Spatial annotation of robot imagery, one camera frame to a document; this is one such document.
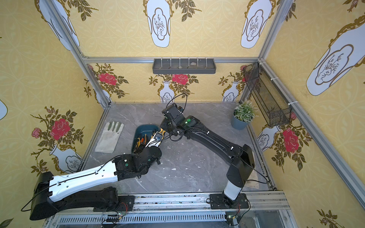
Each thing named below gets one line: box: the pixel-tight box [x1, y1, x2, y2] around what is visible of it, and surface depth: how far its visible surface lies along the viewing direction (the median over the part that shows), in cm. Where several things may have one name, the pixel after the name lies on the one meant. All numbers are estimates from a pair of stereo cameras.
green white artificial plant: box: [233, 98, 259, 124], surface depth 97 cm
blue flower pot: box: [230, 115, 248, 131], surface depth 101 cm
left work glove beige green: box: [94, 121, 125, 154], surface depth 100 cm
